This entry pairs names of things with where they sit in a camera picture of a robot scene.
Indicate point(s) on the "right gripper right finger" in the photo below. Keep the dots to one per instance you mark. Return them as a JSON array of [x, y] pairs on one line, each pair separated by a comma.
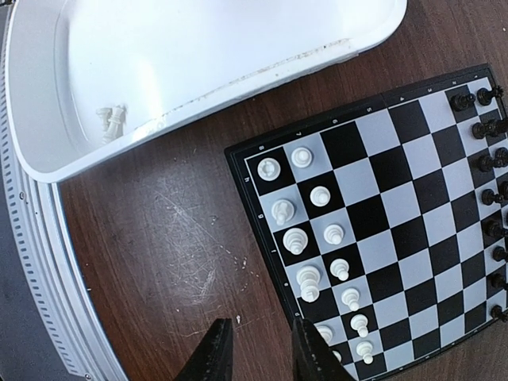
[[312, 357]]

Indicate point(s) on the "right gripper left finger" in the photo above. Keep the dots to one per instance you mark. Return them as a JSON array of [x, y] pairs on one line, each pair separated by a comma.
[[213, 357]]

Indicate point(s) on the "white chess pawn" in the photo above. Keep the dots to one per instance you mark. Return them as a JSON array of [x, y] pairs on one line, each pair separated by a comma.
[[333, 234], [339, 268], [302, 157], [364, 350], [359, 323], [320, 196], [337, 355], [351, 298]]

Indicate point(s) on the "white chess queen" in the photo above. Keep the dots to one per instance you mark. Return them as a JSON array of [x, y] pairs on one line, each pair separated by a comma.
[[308, 278]]

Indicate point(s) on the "white chess bishop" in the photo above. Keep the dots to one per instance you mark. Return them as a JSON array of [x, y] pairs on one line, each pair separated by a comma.
[[295, 240]]

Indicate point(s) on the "white rectangular tray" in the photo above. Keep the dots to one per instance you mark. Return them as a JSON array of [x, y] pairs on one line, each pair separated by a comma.
[[168, 62]]

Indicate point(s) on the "white chess knight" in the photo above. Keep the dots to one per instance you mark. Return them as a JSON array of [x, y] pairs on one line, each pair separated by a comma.
[[326, 332]]

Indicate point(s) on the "white chess piece pair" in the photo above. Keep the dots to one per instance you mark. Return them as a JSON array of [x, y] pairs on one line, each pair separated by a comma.
[[113, 119]]

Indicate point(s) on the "black chess pieces row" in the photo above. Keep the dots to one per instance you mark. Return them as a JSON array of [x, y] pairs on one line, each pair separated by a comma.
[[481, 213]]

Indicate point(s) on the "black and white chessboard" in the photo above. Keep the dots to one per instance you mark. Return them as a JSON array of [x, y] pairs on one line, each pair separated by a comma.
[[392, 163]]

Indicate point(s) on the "front aluminium rail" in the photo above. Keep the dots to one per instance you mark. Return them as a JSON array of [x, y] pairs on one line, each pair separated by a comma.
[[51, 269]]

